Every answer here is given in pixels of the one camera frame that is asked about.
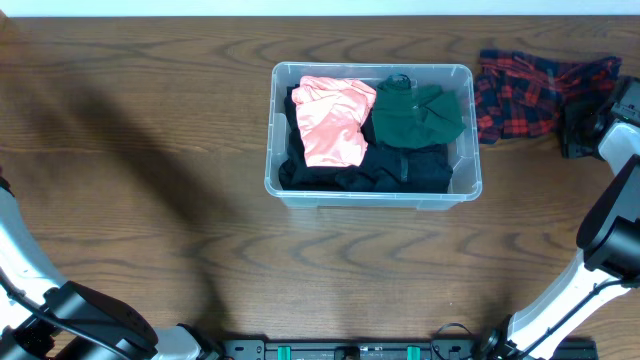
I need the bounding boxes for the red plaid flannel shirt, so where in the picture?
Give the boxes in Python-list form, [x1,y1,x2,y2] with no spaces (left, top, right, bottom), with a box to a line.
[474,49,622,144]

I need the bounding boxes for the dark green garment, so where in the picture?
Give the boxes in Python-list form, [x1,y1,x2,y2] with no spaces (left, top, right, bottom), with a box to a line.
[371,75,466,149]

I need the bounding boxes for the dark teal garment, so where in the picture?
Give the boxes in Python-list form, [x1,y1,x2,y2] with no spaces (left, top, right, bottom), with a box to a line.
[336,144,453,193]

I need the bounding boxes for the pink garment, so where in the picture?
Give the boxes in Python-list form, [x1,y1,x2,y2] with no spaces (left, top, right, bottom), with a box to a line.
[292,76,377,167]

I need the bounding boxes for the large black garment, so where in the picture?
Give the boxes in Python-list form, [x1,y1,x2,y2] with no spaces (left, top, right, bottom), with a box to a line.
[279,87,361,191]

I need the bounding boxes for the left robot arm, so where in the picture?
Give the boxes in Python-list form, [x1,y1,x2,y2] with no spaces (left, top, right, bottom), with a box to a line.
[1,180,224,360]

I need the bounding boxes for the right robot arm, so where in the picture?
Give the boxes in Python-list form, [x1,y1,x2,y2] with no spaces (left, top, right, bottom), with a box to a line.
[472,76,639,359]

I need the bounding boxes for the clear plastic storage bin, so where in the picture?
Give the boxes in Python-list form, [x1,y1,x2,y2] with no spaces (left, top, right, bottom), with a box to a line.
[264,61,483,211]

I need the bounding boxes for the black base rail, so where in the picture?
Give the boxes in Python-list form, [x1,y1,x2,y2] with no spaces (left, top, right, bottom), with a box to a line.
[219,338,599,360]

